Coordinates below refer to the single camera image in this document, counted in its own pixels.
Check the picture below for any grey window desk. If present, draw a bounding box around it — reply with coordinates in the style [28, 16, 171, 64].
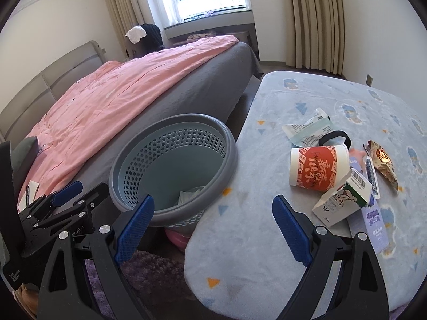
[163, 10, 257, 47]

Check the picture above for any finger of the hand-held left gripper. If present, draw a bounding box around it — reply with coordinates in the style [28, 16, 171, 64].
[18, 181, 83, 221]
[23, 183, 110, 257]

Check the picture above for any brown snack wrapper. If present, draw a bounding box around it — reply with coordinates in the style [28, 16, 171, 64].
[363, 140, 400, 194]

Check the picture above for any white and green small carton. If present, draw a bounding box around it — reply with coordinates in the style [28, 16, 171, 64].
[312, 168, 373, 224]

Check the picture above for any white cloth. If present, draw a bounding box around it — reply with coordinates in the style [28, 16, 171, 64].
[125, 25, 147, 44]

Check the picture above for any table with patterned blue cloth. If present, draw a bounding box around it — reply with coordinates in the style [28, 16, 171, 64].
[183, 70, 427, 310]

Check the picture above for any purple cartoon packet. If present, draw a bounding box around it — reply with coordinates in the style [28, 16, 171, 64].
[349, 148, 389, 257]

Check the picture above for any grey perforated waste basket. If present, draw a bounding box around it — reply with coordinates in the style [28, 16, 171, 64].
[108, 114, 239, 237]

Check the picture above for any grey headboard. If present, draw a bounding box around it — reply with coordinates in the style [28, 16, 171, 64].
[0, 40, 107, 141]

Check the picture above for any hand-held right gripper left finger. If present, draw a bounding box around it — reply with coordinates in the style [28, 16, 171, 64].
[37, 195, 156, 320]

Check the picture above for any white and red paper cup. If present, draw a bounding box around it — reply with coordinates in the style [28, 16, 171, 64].
[290, 143, 350, 192]

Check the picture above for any white and green plastic wrapper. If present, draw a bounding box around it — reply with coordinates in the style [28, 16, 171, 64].
[282, 107, 335, 148]

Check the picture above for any grey pillow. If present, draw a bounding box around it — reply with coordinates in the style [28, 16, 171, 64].
[11, 137, 39, 190]

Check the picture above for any chair with black clothing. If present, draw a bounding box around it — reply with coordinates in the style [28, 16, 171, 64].
[125, 23, 165, 62]

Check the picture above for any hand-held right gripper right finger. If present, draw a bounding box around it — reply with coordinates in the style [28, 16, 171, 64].
[272, 195, 391, 320]

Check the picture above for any purple rug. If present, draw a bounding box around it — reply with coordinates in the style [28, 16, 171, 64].
[83, 250, 187, 320]

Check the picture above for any beige curtain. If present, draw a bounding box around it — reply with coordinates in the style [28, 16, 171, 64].
[100, 0, 154, 64]
[285, 0, 346, 74]

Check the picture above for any crumpled white tissue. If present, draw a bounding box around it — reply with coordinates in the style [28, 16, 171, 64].
[178, 187, 205, 207]

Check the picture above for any pink object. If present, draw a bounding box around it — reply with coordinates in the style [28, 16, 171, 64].
[163, 228, 191, 250]

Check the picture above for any black band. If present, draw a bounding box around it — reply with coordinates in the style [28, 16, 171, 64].
[318, 131, 351, 149]

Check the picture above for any grey bed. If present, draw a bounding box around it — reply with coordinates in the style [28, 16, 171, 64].
[20, 42, 264, 254]

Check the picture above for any white paper sheet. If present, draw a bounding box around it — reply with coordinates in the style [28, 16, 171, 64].
[20, 180, 41, 212]

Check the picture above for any bed with pink blanket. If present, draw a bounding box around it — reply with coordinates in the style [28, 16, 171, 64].
[17, 35, 239, 204]

